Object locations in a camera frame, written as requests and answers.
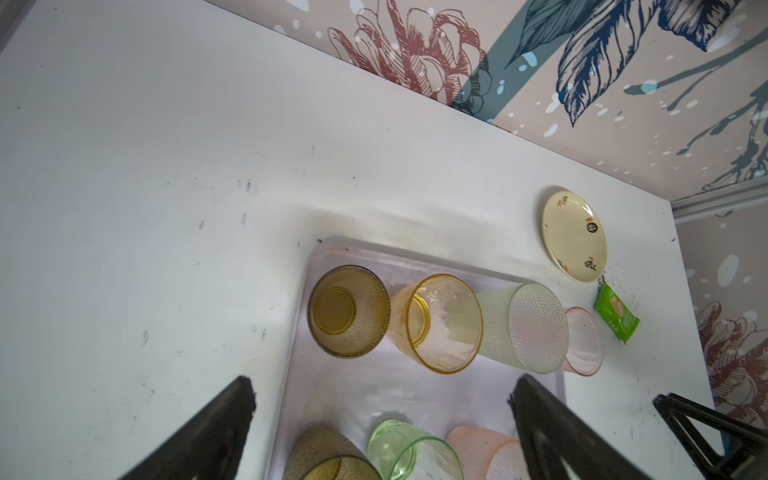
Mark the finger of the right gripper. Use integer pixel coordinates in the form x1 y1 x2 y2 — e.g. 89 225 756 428
653 393 767 479

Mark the pale green large glass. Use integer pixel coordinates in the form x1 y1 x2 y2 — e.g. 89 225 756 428
477 282 569 374

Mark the cream small plate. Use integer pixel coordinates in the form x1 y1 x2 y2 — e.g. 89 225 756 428
540 190 608 283

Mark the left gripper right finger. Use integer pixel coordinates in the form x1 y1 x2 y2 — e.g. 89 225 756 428
509 374 647 479

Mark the brown textured glass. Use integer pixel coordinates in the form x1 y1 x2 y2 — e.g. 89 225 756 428
283 426 381 480
307 265 391 359

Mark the bright green glass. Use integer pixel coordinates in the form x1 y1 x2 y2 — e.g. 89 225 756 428
366 419 464 480

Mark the pink glass front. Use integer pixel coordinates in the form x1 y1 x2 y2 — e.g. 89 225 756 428
560 307 604 377

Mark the lilac plastic tray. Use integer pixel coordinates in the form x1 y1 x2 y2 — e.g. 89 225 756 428
263 238 568 480

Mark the green snack packet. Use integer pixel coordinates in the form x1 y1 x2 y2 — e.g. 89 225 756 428
594 283 640 344

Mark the pink glass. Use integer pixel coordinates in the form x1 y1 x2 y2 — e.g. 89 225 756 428
447 426 530 480
560 307 604 377

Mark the amber yellow glass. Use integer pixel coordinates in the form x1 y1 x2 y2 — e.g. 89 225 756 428
387 274 484 375

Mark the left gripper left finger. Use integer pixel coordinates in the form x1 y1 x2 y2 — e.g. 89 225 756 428
123 376 257 479

